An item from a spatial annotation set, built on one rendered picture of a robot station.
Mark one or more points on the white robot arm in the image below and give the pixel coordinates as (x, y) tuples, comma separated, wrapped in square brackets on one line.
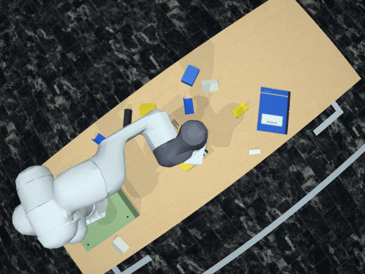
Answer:
[(48, 205)]

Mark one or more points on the blue rectangular block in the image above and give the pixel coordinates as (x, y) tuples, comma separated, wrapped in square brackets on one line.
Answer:
[(190, 74)]

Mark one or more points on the blue notebook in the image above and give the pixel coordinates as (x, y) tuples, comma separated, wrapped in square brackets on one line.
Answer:
[(273, 115)]

